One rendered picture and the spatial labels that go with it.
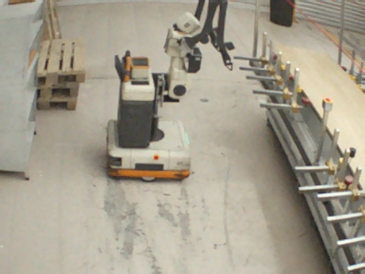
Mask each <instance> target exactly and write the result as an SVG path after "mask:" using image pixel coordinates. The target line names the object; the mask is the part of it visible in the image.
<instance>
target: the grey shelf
mask: <svg viewBox="0 0 365 274"><path fill-rule="evenodd" d="M8 3H9V1H7V3H6V4H5V5H4V6H3V7H2V8H1V9H0V170H7V171H19V172H24V173H25V178H26V180H29V179H30V177H29V167H28V164H29V155H30V151H31V147H32V143H33V135H36V134H37V132H36V124H37V123H36V116H37V110H36V103H37V74H38V61H39V53H40V42H41V36H42V23H43V17H44V13H45V5H46V0H36V1H33V2H23V3H17V4H13V5H12V4H11V5H9V4H8ZM43 7H44V8H43ZM41 11H42V13H41ZM40 16H41V19H40ZM38 30H39V32H38ZM37 35H38V37H37ZM39 40H40V41H39ZM31 50H37V52H36V55H35V56H34V58H33V62H32V63H31V64H30V66H29V70H28V62H29V53H30V51H31ZM24 52H25V55H24ZM26 53H27V54H26ZM25 62H26V63H25ZM35 64H36V66H35ZM25 66H26V67H25ZM34 69H35V74H34ZM23 70H24V75H23ZM23 77H24V80H23ZM34 78H35V80H34ZM33 84H34V86H33ZM22 91H23V94H22ZM34 106H35V107H34ZM34 113H35V114H34ZM26 172H27V173H26Z"/></svg>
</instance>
